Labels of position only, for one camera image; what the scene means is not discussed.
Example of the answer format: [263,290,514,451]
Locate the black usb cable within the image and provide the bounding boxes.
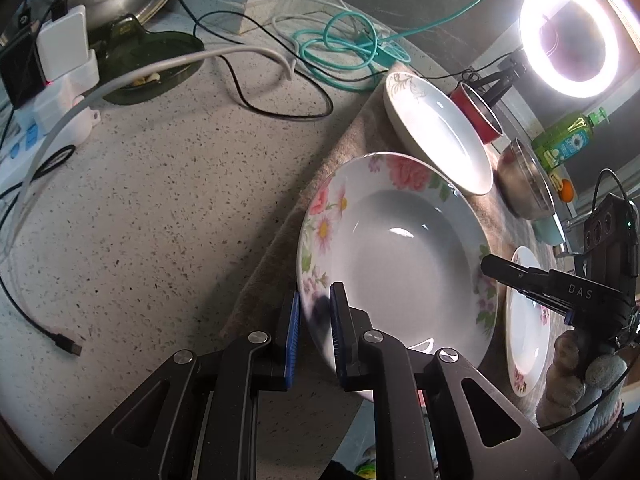
[0,145,83,358]

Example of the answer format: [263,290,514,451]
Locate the white power strip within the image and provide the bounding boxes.
[0,95,103,191]

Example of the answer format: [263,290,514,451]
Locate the white leaf print plate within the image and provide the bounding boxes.
[384,72,494,196]

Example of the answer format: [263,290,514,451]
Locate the large pink floral plate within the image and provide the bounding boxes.
[296,152,499,402]

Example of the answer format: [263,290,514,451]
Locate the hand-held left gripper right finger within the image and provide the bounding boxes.
[329,282,581,480]

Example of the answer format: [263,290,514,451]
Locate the person's right hand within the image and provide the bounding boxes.
[537,329,628,426]

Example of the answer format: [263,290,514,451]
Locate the white rose print plate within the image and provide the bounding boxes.
[505,246,551,397]

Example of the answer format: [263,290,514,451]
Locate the stainless steel bowl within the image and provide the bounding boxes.
[496,138,557,221]

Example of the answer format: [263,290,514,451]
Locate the black ring light cable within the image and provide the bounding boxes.
[430,52,521,83]

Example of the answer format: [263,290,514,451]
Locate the green dish soap bottle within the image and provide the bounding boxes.
[531,107,610,168]

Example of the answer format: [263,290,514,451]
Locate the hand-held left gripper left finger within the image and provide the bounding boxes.
[54,290,301,480]

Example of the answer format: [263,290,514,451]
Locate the red bowl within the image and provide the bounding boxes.
[448,82,503,145]

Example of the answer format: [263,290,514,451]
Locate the white power adapter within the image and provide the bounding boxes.
[36,5,98,81]

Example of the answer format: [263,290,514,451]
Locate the beige plaid cloth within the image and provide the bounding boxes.
[219,60,568,411]

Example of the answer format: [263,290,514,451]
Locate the teal round power socket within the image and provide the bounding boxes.
[370,40,411,68]

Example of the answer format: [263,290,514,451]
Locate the teal cable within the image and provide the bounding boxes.
[292,0,526,92]

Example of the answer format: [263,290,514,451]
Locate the thick white cable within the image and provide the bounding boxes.
[0,46,297,261]

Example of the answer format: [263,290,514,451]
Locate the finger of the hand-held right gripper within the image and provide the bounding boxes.
[480,254,572,324]

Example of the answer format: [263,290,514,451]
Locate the person's right forearm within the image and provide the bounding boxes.
[570,400,632,463]

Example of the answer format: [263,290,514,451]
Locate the dark green glass dish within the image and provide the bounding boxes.
[95,15,206,106]

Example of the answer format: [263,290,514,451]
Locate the black device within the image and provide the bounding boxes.
[0,35,46,108]

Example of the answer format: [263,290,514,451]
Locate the light blue bowl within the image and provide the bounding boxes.
[531,212,567,246]

